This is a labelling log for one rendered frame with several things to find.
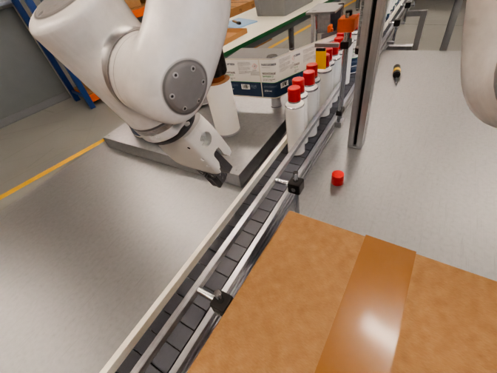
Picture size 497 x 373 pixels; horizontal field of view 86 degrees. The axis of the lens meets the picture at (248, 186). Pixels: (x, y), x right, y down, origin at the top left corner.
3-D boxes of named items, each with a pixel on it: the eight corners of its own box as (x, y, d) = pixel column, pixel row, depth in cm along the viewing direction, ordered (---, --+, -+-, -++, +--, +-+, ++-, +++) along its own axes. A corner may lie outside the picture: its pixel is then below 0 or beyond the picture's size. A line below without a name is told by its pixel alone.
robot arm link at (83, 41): (201, 89, 32) (157, 74, 37) (123, -37, 21) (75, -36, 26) (156, 142, 30) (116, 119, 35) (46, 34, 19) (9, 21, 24)
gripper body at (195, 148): (208, 98, 34) (238, 147, 44) (153, 91, 39) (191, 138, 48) (179, 145, 32) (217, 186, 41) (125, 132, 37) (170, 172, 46)
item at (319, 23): (316, 69, 124) (317, 4, 107) (344, 70, 118) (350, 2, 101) (305, 82, 116) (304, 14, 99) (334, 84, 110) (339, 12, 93)
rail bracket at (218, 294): (217, 309, 56) (194, 269, 44) (247, 327, 52) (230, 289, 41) (208, 324, 54) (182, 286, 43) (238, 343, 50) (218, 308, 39)
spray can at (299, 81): (291, 138, 88) (288, 75, 74) (308, 137, 87) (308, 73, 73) (291, 147, 84) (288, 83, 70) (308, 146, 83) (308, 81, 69)
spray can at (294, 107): (293, 145, 85) (290, 81, 71) (308, 149, 82) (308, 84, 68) (285, 154, 82) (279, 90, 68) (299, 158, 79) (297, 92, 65)
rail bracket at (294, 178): (279, 209, 73) (274, 162, 62) (305, 217, 69) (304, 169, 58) (274, 217, 71) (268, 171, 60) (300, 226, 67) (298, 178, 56)
